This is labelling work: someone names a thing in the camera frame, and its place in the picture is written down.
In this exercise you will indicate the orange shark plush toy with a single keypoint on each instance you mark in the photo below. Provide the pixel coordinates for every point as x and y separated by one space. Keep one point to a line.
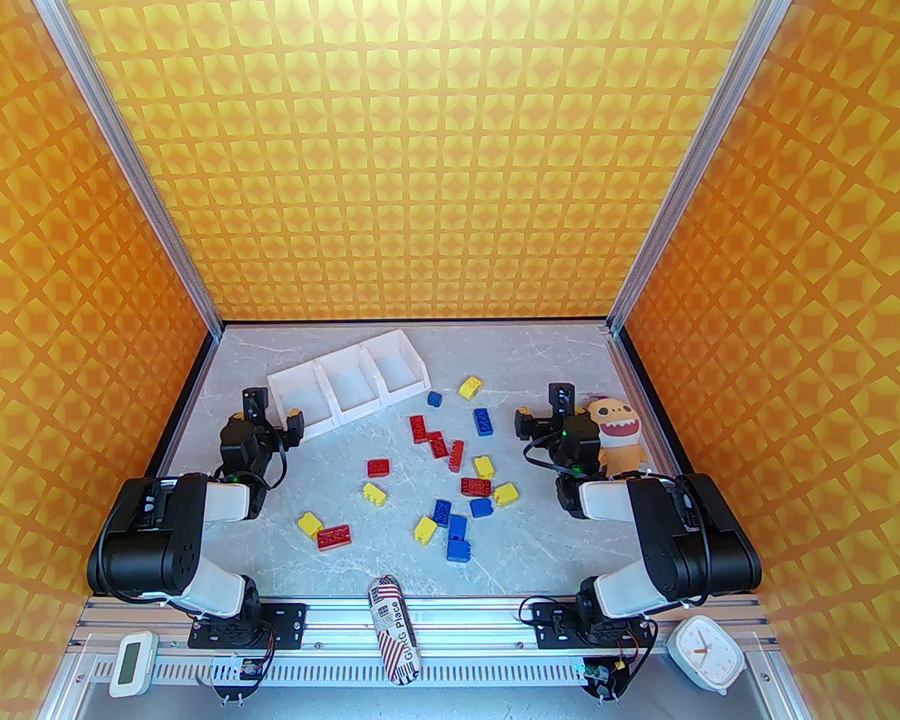
616 428

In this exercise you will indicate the rolled printed striped pouch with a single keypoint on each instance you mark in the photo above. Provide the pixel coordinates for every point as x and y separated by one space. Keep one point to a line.
394 627

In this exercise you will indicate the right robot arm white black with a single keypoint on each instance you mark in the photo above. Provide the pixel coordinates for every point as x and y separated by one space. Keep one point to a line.
690 544

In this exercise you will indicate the aluminium corner post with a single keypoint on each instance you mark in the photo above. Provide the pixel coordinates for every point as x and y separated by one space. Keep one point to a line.
692 147
122 147

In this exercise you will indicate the aluminium front rail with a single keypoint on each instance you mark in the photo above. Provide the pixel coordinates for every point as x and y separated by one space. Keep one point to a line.
480 616

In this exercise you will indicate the white digital timer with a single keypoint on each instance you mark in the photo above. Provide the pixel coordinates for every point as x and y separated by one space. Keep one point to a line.
133 663

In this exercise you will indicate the yellow lego brick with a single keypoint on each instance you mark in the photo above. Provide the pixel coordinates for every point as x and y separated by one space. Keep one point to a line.
375 493
425 529
505 493
471 387
309 525
484 466

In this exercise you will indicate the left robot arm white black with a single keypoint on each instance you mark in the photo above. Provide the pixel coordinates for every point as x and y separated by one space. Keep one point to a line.
150 552

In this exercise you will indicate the white analog clock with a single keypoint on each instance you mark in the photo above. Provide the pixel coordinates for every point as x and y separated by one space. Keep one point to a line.
707 653

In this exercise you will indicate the black table edge strip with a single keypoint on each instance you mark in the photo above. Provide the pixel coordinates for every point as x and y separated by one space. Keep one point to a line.
654 394
182 406

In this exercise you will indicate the red lego brick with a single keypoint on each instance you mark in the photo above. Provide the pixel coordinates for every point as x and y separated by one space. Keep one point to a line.
334 536
379 468
457 456
476 486
418 428
436 443

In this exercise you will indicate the small circuit board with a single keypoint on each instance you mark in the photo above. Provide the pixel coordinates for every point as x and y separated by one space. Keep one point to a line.
246 670
600 673

